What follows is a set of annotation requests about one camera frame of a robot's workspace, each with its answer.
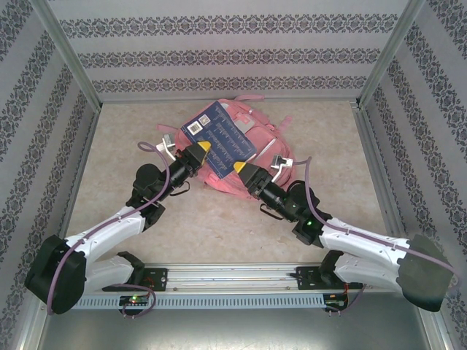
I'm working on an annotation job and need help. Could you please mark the pink backpack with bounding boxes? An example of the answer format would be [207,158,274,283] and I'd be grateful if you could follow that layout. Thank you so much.
[156,93,293,200]

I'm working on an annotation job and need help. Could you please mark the navy book with QR codes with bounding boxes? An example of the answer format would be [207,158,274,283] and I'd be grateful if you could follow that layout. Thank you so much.
[180,101,258,179]

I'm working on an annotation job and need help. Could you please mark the right small circuit board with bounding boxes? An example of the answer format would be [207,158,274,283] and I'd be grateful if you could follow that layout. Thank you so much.
[324,293,350,311]

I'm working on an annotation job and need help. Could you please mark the small circuit board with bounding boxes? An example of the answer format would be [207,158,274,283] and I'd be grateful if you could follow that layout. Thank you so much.
[324,293,350,311]
[119,295,151,307]

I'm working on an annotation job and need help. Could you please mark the left small circuit board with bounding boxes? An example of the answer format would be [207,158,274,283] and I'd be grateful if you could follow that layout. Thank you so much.
[119,295,151,307]

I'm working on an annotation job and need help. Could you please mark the grey metal sheet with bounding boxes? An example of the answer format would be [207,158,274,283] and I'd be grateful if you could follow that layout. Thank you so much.
[21,291,453,350]

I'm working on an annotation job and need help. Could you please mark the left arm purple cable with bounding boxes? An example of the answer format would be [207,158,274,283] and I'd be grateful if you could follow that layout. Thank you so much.
[47,141,172,319]

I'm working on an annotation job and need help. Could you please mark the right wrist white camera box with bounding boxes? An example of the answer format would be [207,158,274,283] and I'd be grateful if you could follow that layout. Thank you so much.
[271,155,295,182]

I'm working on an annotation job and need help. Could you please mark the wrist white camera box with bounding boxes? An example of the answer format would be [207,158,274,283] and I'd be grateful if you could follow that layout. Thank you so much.
[271,155,295,182]
[155,133,179,158]

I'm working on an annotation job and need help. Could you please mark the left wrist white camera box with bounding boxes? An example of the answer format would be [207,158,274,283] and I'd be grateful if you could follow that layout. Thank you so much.
[155,133,179,158]

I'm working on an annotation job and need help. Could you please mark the aluminium side rail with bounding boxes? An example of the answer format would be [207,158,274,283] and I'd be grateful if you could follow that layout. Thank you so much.
[355,104,417,263]
[50,104,103,265]

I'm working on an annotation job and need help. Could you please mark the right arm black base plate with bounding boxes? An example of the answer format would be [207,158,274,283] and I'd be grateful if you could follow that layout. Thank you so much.
[296,265,364,291]

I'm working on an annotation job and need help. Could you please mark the thin aluminium back rail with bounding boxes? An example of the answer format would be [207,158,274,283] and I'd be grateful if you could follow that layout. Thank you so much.
[98,95,362,105]

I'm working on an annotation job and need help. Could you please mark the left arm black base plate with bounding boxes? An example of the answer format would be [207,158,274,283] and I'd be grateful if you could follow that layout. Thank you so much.
[101,268,169,292]

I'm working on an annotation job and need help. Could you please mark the aluminium mounting rail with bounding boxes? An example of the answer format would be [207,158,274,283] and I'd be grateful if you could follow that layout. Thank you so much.
[34,262,430,292]

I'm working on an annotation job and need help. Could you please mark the slotted grey cable duct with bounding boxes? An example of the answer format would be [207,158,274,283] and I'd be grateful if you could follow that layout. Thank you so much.
[49,293,325,310]

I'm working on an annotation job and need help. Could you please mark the aluminium frame post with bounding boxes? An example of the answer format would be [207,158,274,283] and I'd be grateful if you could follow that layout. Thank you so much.
[357,0,426,109]
[31,0,103,110]

